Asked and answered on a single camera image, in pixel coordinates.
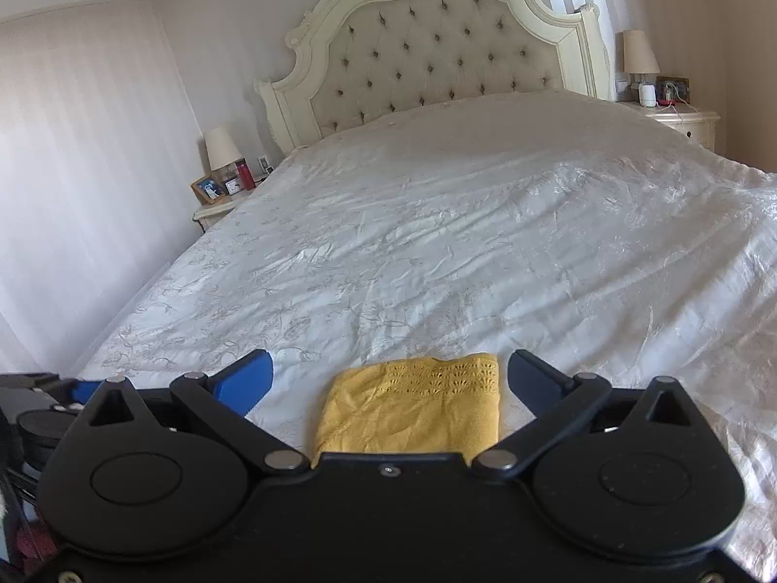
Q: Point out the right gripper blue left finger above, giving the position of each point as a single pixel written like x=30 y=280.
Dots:
x=216 y=407

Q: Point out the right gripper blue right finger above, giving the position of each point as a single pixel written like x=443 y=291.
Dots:
x=562 y=406

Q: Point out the yellow knit sweater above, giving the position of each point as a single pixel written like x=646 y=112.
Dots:
x=419 y=406

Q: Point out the white embroidered bedspread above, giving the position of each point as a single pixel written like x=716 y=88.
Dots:
x=576 y=229

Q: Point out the left cream nightstand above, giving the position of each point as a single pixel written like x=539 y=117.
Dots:
x=207 y=216

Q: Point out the cream nightstand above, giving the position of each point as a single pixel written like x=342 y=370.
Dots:
x=696 y=125
x=207 y=216

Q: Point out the framed photo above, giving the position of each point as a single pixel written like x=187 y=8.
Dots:
x=209 y=190

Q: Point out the small alarm clock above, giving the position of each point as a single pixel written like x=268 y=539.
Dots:
x=232 y=185

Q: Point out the red bottle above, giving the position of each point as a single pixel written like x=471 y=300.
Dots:
x=246 y=176

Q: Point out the left bedside lamp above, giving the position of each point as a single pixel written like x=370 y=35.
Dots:
x=222 y=153

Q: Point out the bedside lamp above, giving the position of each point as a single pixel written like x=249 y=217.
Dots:
x=222 y=153
x=639 y=59

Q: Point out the right cream nightstand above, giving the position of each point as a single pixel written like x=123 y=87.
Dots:
x=696 y=125

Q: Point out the white smart speaker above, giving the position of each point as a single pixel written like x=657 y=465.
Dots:
x=647 y=95

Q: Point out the right bedside lamp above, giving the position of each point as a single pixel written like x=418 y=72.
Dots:
x=639 y=59

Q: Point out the cream tufted headboard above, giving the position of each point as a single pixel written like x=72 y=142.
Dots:
x=359 y=60

